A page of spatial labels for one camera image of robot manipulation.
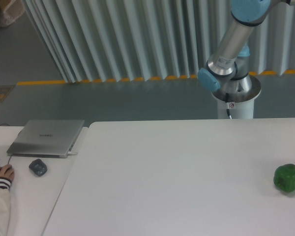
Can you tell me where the brown bag in corner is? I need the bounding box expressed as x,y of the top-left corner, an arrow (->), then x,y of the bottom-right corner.
0,0 -> 25,29

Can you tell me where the person's hand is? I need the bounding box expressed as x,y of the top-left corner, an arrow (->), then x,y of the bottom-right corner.
0,164 -> 15,183

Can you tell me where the silver closed laptop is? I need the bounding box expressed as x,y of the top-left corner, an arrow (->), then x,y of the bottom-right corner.
6,119 -> 85,158

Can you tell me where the green bell pepper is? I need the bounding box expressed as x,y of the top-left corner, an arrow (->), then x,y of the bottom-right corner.
273,164 -> 295,193

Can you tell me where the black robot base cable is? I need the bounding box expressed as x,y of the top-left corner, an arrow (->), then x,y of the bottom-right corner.
225,92 -> 233,120

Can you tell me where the dark grey 3D mouse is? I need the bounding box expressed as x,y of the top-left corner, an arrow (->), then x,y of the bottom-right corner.
29,159 -> 48,177

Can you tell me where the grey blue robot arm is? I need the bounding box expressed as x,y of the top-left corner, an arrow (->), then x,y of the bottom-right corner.
198,0 -> 295,92

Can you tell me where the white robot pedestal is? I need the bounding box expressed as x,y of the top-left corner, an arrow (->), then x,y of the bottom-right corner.
212,75 -> 261,119

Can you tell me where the white folding partition screen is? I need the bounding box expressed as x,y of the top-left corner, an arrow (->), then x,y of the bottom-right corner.
21,0 -> 295,83

